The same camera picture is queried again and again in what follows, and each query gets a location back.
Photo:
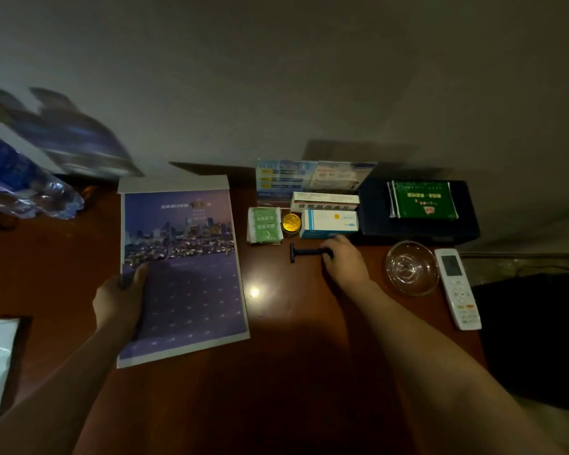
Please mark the person's right hand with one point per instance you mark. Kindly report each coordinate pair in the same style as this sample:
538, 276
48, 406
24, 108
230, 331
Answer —
346, 265

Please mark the person's left hand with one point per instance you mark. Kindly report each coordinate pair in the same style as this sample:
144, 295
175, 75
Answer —
121, 303

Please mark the small teal box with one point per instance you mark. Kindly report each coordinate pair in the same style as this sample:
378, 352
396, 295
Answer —
330, 222

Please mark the clear glass ashtray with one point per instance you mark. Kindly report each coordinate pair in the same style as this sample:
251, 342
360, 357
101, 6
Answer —
412, 267

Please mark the purple desk calendar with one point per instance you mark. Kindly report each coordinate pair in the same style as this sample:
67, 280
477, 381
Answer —
185, 279

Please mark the small orange jar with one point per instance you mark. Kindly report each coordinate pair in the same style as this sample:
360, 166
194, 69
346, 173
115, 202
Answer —
291, 222

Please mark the small white box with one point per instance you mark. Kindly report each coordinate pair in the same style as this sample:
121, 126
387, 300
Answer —
324, 199

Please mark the small green white packet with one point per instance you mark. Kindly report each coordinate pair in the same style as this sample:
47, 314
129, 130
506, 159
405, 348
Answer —
265, 225

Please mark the dark green packet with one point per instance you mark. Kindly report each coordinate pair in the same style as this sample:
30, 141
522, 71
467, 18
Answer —
423, 200

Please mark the white remote control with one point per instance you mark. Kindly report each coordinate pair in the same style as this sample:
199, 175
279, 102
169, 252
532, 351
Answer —
457, 289

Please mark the black tissue box green label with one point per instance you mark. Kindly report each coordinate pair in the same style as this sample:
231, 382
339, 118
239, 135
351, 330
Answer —
469, 227

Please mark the person's left forearm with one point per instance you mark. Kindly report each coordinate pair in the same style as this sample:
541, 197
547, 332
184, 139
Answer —
47, 393

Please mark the person's right forearm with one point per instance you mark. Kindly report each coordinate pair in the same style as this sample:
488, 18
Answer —
446, 374

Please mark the reddish wooden desk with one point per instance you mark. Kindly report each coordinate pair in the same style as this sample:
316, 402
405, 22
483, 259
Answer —
294, 374

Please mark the black low cabinet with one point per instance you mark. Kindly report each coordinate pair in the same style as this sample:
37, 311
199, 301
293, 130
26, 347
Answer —
536, 341

